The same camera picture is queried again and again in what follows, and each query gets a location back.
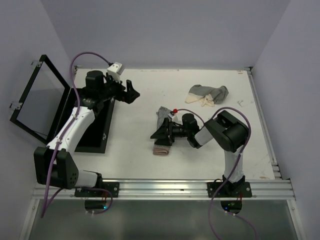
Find grey striped underwear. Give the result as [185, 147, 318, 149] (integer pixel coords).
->
[152, 106, 171, 156]

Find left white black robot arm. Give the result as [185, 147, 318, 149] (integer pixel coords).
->
[33, 70, 140, 197]

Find grey and cream sock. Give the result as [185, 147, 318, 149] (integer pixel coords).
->
[184, 84, 229, 107]

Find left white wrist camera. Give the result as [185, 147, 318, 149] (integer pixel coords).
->
[107, 62, 125, 82]

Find aluminium right side rail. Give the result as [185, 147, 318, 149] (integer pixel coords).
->
[245, 67, 283, 180]

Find aluminium front rail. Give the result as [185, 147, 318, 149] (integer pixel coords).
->
[32, 177, 293, 200]

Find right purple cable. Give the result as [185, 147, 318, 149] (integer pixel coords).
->
[174, 107, 258, 240]

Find aluminium rail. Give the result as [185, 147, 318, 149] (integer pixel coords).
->
[245, 67, 283, 180]
[32, 177, 293, 200]

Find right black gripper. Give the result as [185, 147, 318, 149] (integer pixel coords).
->
[150, 116, 190, 145]

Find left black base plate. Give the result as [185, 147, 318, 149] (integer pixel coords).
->
[74, 181, 120, 198]

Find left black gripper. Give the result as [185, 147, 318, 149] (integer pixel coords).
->
[98, 72, 140, 104]

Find black open storage case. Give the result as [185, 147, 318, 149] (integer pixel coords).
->
[10, 54, 115, 154]

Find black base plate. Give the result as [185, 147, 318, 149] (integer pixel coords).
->
[207, 181, 253, 198]
[74, 181, 120, 198]

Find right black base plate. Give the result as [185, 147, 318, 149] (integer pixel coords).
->
[207, 181, 253, 198]

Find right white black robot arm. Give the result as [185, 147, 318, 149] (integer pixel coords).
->
[150, 109, 253, 199]

